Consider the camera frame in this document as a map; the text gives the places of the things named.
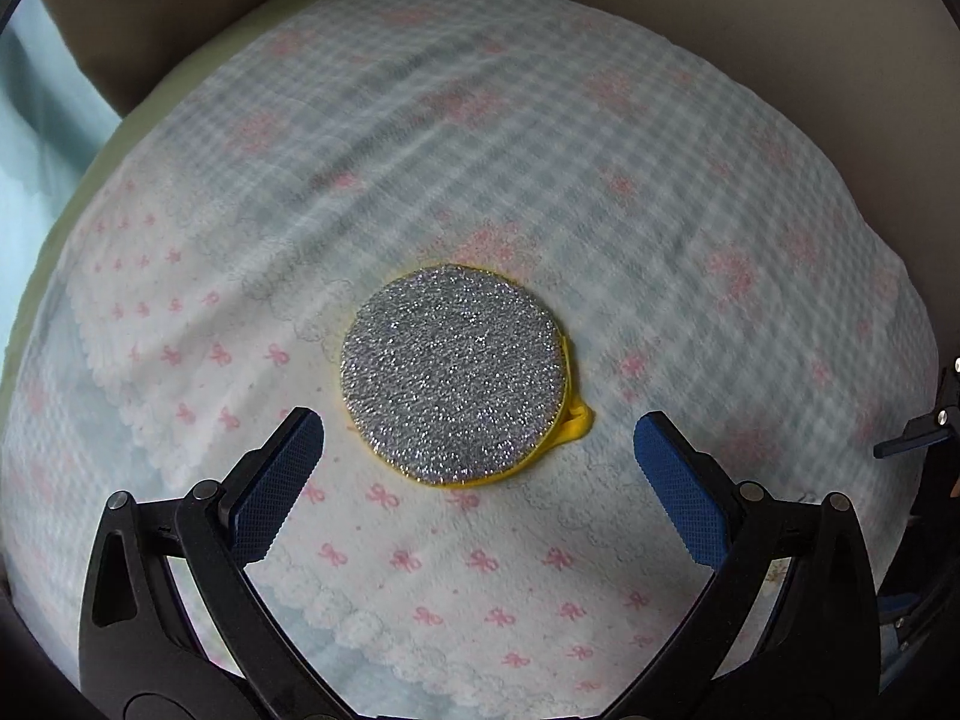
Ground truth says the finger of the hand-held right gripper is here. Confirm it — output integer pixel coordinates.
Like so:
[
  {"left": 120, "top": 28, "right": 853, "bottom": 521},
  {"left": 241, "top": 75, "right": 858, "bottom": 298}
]
[{"left": 874, "top": 356, "right": 960, "bottom": 460}]

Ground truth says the printed checked blanket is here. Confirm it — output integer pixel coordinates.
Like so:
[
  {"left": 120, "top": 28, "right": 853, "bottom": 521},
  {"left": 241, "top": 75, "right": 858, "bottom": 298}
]
[{"left": 0, "top": 0, "right": 944, "bottom": 720}]

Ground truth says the round glitter sponge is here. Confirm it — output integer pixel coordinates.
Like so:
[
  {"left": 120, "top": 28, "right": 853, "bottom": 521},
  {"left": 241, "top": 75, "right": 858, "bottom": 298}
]
[{"left": 339, "top": 264, "right": 595, "bottom": 492}]

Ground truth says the light blue hanging cloth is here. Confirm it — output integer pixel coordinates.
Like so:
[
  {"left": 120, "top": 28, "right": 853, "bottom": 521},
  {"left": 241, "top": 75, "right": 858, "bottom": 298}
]
[{"left": 0, "top": 0, "right": 125, "bottom": 361}]

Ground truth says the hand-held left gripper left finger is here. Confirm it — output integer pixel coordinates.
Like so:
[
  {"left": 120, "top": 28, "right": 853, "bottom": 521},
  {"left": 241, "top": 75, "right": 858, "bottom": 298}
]
[{"left": 79, "top": 406, "right": 353, "bottom": 720}]

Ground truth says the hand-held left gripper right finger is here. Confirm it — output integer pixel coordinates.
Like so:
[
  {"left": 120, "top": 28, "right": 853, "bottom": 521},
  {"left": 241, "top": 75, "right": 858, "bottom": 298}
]
[{"left": 634, "top": 411, "right": 880, "bottom": 720}]

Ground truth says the beige curtain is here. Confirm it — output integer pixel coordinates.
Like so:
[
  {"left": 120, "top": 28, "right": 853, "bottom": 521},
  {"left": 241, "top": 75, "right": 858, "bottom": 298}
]
[{"left": 34, "top": 0, "right": 332, "bottom": 115}]

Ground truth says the green bed sheet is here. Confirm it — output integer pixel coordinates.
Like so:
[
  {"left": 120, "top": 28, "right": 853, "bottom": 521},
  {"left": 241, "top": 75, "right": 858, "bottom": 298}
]
[{"left": 0, "top": 0, "right": 395, "bottom": 421}]

